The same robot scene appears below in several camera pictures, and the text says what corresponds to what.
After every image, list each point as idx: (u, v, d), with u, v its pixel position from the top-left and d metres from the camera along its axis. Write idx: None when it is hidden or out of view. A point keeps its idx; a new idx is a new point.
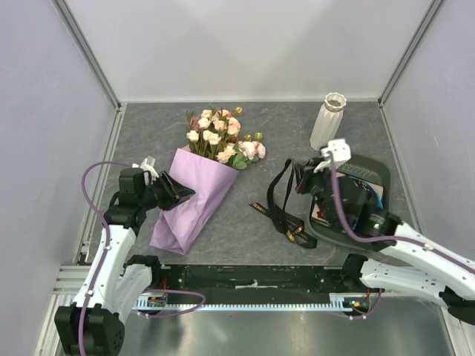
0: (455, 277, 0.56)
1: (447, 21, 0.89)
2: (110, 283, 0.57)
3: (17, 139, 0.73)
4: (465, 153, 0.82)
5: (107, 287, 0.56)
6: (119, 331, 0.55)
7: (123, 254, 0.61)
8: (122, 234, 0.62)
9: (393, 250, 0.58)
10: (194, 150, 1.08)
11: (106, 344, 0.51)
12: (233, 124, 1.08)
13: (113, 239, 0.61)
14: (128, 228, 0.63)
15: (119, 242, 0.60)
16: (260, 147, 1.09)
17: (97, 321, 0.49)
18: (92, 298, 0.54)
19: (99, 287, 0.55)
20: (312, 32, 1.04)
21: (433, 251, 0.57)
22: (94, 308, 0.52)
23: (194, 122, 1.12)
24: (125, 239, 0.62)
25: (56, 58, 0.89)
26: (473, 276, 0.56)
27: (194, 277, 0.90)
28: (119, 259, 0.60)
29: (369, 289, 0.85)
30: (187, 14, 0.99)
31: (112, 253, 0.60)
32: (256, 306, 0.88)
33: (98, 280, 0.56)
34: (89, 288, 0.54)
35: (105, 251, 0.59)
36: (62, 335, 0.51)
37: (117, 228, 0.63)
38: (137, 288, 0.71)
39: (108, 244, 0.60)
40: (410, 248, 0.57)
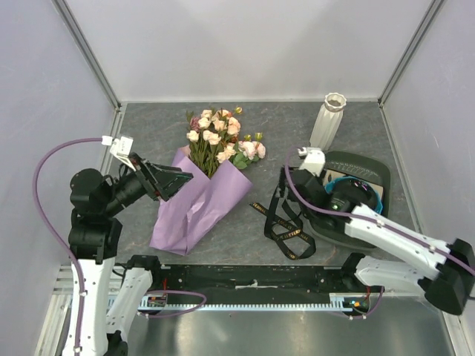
0: (409, 251, 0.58)
1: (447, 20, 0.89)
2: (98, 328, 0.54)
3: (17, 139, 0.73)
4: (465, 152, 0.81)
5: (94, 336, 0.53)
6: (123, 351, 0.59)
7: (104, 291, 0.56)
8: (97, 274, 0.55)
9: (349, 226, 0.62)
10: (194, 150, 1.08)
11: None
12: (233, 124, 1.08)
13: (87, 280, 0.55)
14: (102, 262, 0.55)
15: (96, 285, 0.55)
16: (260, 147, 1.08)
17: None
18: (82, 351, 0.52)
19: (86, 338, 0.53)
20: (312, 32, 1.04)
21: (386, 225, 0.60)
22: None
23: (194, 122, 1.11)
24: (101, 278, 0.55)
25: (56, 58, 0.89)
26: (427, 251, 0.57)
27: (194, 278, 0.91)
28: (101, 298, 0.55)
29: (369, 290, 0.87)
30: (187, 14, 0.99)
31: (90, 297, 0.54)
32: (257, 306, 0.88)
33: (84, 331, 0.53)
34: (76, 345, 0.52)
35: (82, 298, 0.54)
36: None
37: (89, 265, 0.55)
38: (135, 296, 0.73)
39: (83, 291, 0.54)
40: (366, 225, 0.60)
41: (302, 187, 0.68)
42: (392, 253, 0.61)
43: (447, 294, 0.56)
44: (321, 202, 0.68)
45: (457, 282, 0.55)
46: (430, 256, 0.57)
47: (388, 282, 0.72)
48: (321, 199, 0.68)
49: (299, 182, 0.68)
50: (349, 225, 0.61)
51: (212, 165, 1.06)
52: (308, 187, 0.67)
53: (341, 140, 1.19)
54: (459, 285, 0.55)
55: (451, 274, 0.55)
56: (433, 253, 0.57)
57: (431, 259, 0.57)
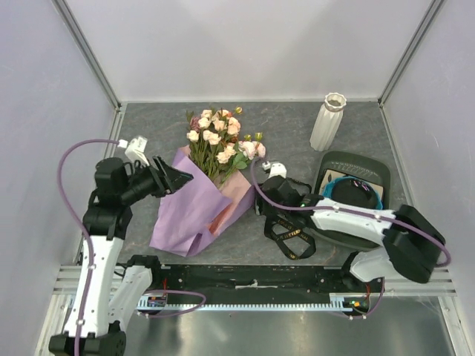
0: (362, 226, 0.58)
1: (447, 20, 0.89)
2: (102, 305, 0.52)
3: (17, 139, 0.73)
4: (465, 152, 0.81)
5: (99, 311, 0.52)
6: (121, 341, 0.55)
7: (110, 268, 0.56)
8: (107, 249, 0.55)
9: (313, 217, 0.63)
10: (194, 150, 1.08)
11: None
12: (233, 124, 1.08)
13: (97, 255, 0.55)
14: (112, 239, 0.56)
15: (105, 259, 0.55)
16: (260, 147, 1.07)
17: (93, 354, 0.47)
18: (83, 326, 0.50)
19: (90, 313, 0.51)
20: (312, 33, 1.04)
21: (341, 209, 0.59)
22: (88, 339, 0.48)
23: (194, 122, 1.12)
24: (110, 254, 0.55)
25: (56, 58, 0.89)
26: (377, 221, 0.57)
27: (194, 277, 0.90)
28: (107, 274, 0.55)
29: (369, 290, 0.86)
30: (187, 15, 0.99)
31: (98, 271, 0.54)
32: (257, 306, 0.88)
33: (88, 305, 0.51)
34: (79, 317, 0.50)
35: (90, 271, 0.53)
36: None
37: (100, 241, 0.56)
38: (136, 291, 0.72)
39: (92, 263, 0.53)
40: (326, 213, 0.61)
41: (276, 191, 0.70)
42: (358, 233, 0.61)
43: (404, 260, 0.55)
44: (295, 202, 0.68)
45: (407, 246, 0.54)
46: (377, 224, 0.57)
47: (379, 269, 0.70)
48: (295, 200, 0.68)
49: (272, 188, 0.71)
50: (314, 216, 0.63)
51: (213, 165, 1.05)
52: (281, 190, 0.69)
53: (341, 140, 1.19)
54: (411, 248, 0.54)
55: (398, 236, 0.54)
56: (379, 221, 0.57)
57: (378, 226, 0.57)
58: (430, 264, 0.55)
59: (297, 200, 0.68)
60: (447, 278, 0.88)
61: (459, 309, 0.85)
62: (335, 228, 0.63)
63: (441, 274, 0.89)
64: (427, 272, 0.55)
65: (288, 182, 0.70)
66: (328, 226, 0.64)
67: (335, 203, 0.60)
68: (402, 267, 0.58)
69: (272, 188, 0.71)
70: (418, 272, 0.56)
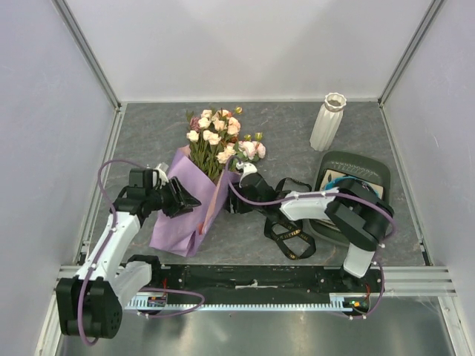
0: (314, 205, 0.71)
1: (447, 20, 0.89)
2: (113, 261, 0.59)
3: (18, 139, 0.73)
4: (465, 151, 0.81)
5: (110, 263, 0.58)
6: (117, 314, 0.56)
7: (128, 236, 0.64)
8: (129, 219, 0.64)
9: (282, 209, 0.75)
10: (194, 150, 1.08)
11: (103, 320, 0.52)
12: (233, 124, 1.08)
13: (119, 222, 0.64)
14: (133, 214, 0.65)
15: (125, 225, 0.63)
16: (260, 147, 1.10)
17: (98, 294, 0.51)
18: (95, 271, 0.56)
19: (102, 262, 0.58)
20: (312, 32, 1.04)
21: (300, 196, 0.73)
22: (96, 281, 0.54)
23: (194, 122, 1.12)
24: (130, 224, 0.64)
25: (56, 58, 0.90)
26: (323, 199, 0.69)
27: (194, 277, 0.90)
28: (125, 239, 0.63)
29: (369, 289, 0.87)
30: (187, 14, 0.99)
31: (117, 233, 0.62)
32: (257, 306, 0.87)
33: (102, 256, 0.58)
34: (93, 262, 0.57)
35: (110, 232, 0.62)
36: (61, 309, 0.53)
37: (124, 215, 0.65)
38: (136, 281, 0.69)
39: (113, 225, 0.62)
40: (290, 202, 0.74)
41: (252, 188, 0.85)
42: (318, 215, 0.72)
43: (350, 229, 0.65)
44: (269, 198, 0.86)
45: (349, 214, 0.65)
46: (323, 200, 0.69)
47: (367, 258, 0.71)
48: (269, 196, 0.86)
49: (250, 184, 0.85)
50: (282, 208, 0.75)
51: (213, 165, 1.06)
52: (258, 187, 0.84)
53: (341, 140, 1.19)
54: (354, 216, 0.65)
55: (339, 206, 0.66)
56: (325, 197, 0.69)
57: (324, 202, 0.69)
58: (375, 231, 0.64)
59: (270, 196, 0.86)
60: (447, 278, 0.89)
61: (459, 309, 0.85)
62: (303, 216, 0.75)
63: (441, 274, 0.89)
64: (372, 239, 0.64)
65: (263, 180, 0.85)
66: (298, 215, 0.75)
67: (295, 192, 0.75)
68: (352, 239, 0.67)
69: (250, 184, 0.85)
70: (365, 241, 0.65)
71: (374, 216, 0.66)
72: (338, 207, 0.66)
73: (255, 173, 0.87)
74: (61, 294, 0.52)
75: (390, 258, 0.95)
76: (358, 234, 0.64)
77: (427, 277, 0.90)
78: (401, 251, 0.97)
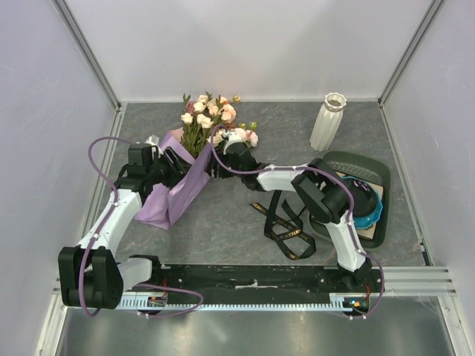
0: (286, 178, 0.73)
1: (447, 21, 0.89)
2: (114, 233, 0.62)
3: (18, 139, 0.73)
4: (465, 152, 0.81)
5: (111, 235, 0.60)
6: (117, 285, 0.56)
7: (128, 213, 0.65)
8: (130, 196, 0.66)
9: (259, 179, 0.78)
10: (187, 131, 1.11)
11: (104, 288, 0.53)
12: (228, 110, 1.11)
13: (121, 199, 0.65)
14: (136, 193, 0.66)
15: (126, 202, 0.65)
16: (251, 136, 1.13)
17: (101, 262, 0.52)
18: (97, 240, 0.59)
19: (105, 233, 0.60)
20: (312, 32, 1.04)
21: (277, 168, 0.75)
22: (99, 250, 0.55)
23: (189, 105, 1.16)
24: (132, 202, 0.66)
25: (56, 58, 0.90)
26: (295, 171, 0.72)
27: (193, 277, 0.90)
28: (127, 215, 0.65)
29: (369, 289, 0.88)
30: (187, 14, 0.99)
31: (119, 209, 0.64)
32: (257, 306, 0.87)
33: (105, 227, 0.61)
34: (95, 233, 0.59)
35: (113, 207, 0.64)
36: (63, 278, 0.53)
37: (126, 192, 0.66)
38: (135, 273, 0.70)
39: (116, 200, 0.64)
40: (267, 173, 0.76)
41: (237, 156, 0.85)
42: (289, 188, 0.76)
43: (309, 200, 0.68)
44: (250, 167, 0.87)
45: (309, 187, 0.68)
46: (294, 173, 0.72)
47: (344, 243, 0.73)
48: (251, 167, 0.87)
49: (234, 151, 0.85)
50: (258, 178, 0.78)
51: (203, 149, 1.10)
52: (243, 156, 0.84)
53: (341, 140, 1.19)
54: (314, 188, 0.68)
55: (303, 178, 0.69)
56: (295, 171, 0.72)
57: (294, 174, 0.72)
58: (332, 205, 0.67)
59: (253, 167, 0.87)
60: (447, 278, 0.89)
61: (459, 308, 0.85)
62: (278, 186, 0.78)
63: (441, 275, 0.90)
64: (328, 212, 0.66)
65: (248, 151, 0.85)
66: (273, 185, 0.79)
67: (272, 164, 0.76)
68: (312, 210, 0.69)
69: (234, 151, 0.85)
70: (321, 212, 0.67)
71: (334, 193, 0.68)
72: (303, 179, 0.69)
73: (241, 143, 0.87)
74: (64, 262, 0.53)
75: (390, 258, 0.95)
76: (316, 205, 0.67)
77: (427, 277, 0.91)
78: (401, 251, 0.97)
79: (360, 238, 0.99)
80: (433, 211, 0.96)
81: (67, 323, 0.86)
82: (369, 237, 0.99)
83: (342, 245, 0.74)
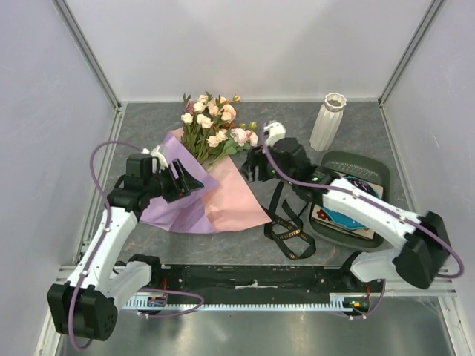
0: (380, 221, 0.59)
1: (447, 21, 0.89)
2: (107, 265, 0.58)
3: (17, 139, 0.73)
4: (465, 152, 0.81)
5: (102, 269, 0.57)
6: (112, 314, 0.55)
7: (122, 236, 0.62)
8: (122, 219, 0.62)
9: (324, 196, 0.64)
10: (187, 131, 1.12)
11: (95, 326, 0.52)
12: (228, 110, 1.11)
13: (113, 222, 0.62)
14: (129, 212, 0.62)
15: (119, 225, 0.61)
16: (252, 136, 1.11)
17: (89, 303, 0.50)
18: (87, 277, 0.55)
19: (94, 268, 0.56)
20: (312, 33, 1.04)
21: (361, 198, 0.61)
22: (87, 289, 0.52)
23: (189, 106, 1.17)
24: (125, 223, 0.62)
25: (56, 57, 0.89)
26: (397, 220, 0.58)
27: (194, 278, 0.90)
28: (119, 238, 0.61)
29: (369, 289, 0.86)
30: (187, 13, 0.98)
31: (110, 235, 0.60)
32: (257, 306, 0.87)
33: (94, 261, 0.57)
34: (84, 269, 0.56)
35: (104, 232, 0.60)
36: (54, 314, 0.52)
37: (117, 212, 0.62)
38: (133, 285, 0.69)
39: (107, 226, 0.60)
40: (342, 196, 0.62)
41: (289, 156, 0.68)
42: (361, 219, 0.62)
43: (416, 267, 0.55)
44: (305, 173, 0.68)
45: (425, 255, 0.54)
46: (398, 225, 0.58)
47: (378, 269, 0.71)
48: (306, 172, 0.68)
49: (286, 151, 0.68)
50: (326, 196, 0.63)
51: (203, 149, 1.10)
52: (296, 156, 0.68)
53: (341, 140, 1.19)
54: (427, 256, 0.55)
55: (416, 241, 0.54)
56: (402, 222, 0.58)
57: (400, 227, 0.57)
58: (434, 274, 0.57)
59: (306, 171, 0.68)
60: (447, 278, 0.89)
61: (459, 308, 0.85)
62: (344, 211, 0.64)
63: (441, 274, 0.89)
64: (430, 282, 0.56)
65: (303, 150, 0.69)
66: (336, 208, 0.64)
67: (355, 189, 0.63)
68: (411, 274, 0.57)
69: (286, 150, 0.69)
70: (420, 279, 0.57)
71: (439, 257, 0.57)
72: (419, 245, 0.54)
73: (292, 140, 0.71)
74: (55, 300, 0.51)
75: None
76: (423, 275, 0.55)
77: None
78: None
79: (360, 238, 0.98)
80: (433, 211, 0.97)
81: None
82: (369, 237, 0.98)
83: (376, 270, 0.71)
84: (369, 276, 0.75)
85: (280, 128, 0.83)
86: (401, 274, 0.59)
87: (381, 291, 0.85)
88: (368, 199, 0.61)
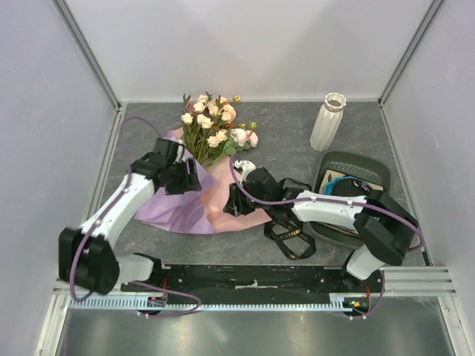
0: (335, 211, 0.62)
1: (447, 21, 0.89)
2: (119, 222, 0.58)
3: (17, 139, 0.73)
4: (465, 152, 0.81)
5: (114, 224, 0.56)
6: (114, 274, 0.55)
7: (137, 202, 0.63)
8: (142, 184, 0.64)
9: (294, 210, 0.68)
10: (187, 132, 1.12)
11: (98, 276, 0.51)
12: (228, 110, 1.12)
13: (133, 185, 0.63)
14: (149, 180, 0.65)
15: (137, 188, 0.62)
16: (251, 136, 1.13)
17: (97, 251, 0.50)
18: (99, 227, 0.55)
19: (107, 220, 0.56)
20: (312, 33, 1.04)
21: (318, 199, 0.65)
22: (98, 236, 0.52)
23: (189, 106, 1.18)
24: (143, 188, 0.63)
25: (56, 57, 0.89)
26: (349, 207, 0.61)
27: (194, 277, 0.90)
28: (136, 201, 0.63)
29: (369, 289, 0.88)
30: (187, 13, 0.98)
31: (128, 196, 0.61)
32: (256, 306, 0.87)
33: (109, 214, 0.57)
34: (97, 219, 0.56)
35: (122, 192, 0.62)
36: (61, 258, 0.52)
37: (139, 179, 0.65)
38: (133, 271, 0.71)
39: (126, 187, 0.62)
40: (304, 204, 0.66)
41: (260, 185, 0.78)
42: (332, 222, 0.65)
43: (377, 244, 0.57)
44: (276, 195, 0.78)
45: (379, 230, 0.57)
46: (349, 209, 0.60)
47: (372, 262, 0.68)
48: (277, 193, 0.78)
49: (257, 180, 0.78)
50: (295, 208, 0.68)
51: (202, 149, 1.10)
52: (266, 184, 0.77)
53: (341, 140, 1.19)
54: (382, 231, 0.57)
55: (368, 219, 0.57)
56: (352, 207, 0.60)
57: (351, 211, 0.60)
58: (402, 247, 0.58)
59: (278, 193, 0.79)
60: (447, 278, 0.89)
61: (459, 309, 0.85)
62: (316, 219, 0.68)
63: (441, 275, 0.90)
64: (399, 255, 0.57)
65: (271, 176, 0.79)
66: (308, 216, 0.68)
67: (312, 193, 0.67)
68: (377, 254, 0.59)
69: (257, 180, 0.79)
70: (390, 255, 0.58)
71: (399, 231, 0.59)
72: (369, 221, 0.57)
73: (261, 169, 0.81)
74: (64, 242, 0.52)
75: None
76: (387, 250, 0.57)
77: (427, 277, 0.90)
78: None
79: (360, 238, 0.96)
80: (433, 212, 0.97)
81: (67, 323, 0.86)
82: None
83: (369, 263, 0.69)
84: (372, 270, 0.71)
85: (252, 165, 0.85)
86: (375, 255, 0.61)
87: (381, 291, 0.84)
88: (324, 199, 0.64)
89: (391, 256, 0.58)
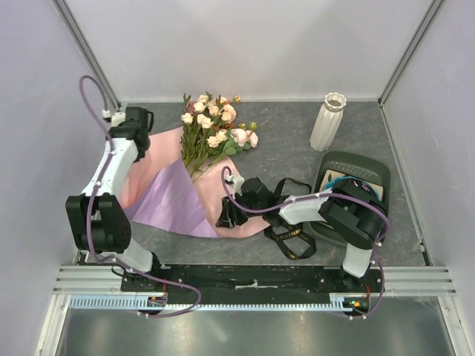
0: (310, 206, 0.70)
1: (446, 21, 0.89)
2: (116, 180, 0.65)
3: (18, 139, 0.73)
4: (465, 151, 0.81)
5: (113, 182, 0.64)
6: (125, 228, 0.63)
7: (125, 162, 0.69)
8: (126, 145, 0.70)
9: (281, 213, 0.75)
10: (187, 132, 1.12)
11: (115, 231, 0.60)
12: (228, 110, 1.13)
13: (116, 148, 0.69)
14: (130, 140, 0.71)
15: (122, 150, 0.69)
16: (251, 136, 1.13)
17: (108, 207, 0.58)
18: (101, 188, 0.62)
19: (107, 181, 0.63)
20: (312, 32, 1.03)
21: (297, 199, 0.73)
22: (104, 196, 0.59)
23: (189, 105, 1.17)
24: (128, 150, 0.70)
25: (56, 56, 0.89)
26: (318, 199, 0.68)
27: (194, 277, 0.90)
28: (124, 162, 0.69)
29: (369, 289, 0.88)
30: (187, 13, 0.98)
31: (116, 158, 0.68)
32: (257, 306, 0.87)
33: (106, 176, 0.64)
34: (97, 181, 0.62)
35: (110, 156, 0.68)
36: (73, 225, 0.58)
37: (119, 140, 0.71)
38: (137, 259, 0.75)
39: (113, 150, 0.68)
40: (289, 206, 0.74)
41: (253, 193, 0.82)
42: (316, 218, 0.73)
43: (344, 228, 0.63)
44: (269, 202, 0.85)
45: (343, 213, 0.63)
46: (318, 201, 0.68)
47: (361, 254, 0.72)
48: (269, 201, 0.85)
49: (251, 190, 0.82)
50: (281, 213, 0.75)
51: (202, 149, 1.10)
52: (260, 193, 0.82)
53: (341, 140, 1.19)
54: (347, 214, 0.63)
55: (334, 206, 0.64)
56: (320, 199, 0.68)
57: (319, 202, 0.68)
58: (370, 230, 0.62)
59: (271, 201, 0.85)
60: (447, 278, 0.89)
61: (459, 308, 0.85)
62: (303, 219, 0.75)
63: (441, 274, 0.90)
64: (368, 238, 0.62)
65: (264, 185, 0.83)
66: (296, 219, 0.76)
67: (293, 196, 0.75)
68: (349, 238, 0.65)
69: (251, 189, 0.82)
70: (361, 239, 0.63)
71: (368, 215, 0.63)
72: (332, 207, 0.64)
73: (254, 178, 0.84)
74: (73, 210, 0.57)
75: (390, 258, 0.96)
76: (355, 233, 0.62)
77: (427, 277, 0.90)
78: (401, 251, 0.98)
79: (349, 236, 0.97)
80: (433, 211, 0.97)
81: (67, 322, 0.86)
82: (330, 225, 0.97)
83: (361, 257, 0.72)
84: (367, 263, 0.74)
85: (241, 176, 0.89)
86: (352, 242, 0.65)
87: (381, 289, 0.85)
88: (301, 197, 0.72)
89: (360, 238, 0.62)
